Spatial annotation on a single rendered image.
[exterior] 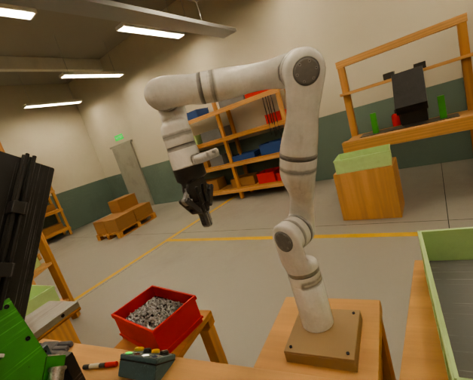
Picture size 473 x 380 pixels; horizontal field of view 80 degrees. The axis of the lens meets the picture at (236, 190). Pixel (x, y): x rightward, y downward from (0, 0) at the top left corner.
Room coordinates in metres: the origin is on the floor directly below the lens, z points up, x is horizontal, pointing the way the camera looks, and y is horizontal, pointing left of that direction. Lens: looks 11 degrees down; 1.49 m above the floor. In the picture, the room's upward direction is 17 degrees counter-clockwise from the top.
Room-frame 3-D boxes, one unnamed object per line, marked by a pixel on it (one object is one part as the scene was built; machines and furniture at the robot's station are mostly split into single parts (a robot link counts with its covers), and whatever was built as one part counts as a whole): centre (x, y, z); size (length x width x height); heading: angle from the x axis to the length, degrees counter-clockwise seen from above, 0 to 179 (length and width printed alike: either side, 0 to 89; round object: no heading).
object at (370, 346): (0.74, -0.12, 0.83); 0.32 x 0.32 x 0.04; 59
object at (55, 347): (0.97, 0.87, 0.91); 0.20 x 0.11 x 0.03; 69
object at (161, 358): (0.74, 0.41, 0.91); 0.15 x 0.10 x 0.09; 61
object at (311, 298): (0.74, -0.11, 0.97); 0.09 x 0.09 x 0.17; 65
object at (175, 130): (0.70, 0.09, 1.57); 0.09 x 0.07 x 0.15; 174
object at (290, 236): (0.74, -0.11, 1.13); 0.09 x 0.09 x 0.17; 40
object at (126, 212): (6.79, 2.80, 0.37); 1.20 x 0.80 x 0.74; 151
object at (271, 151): (6.43, -0.20, 1.10); 3.01 x 0.55 x 2.20; 53
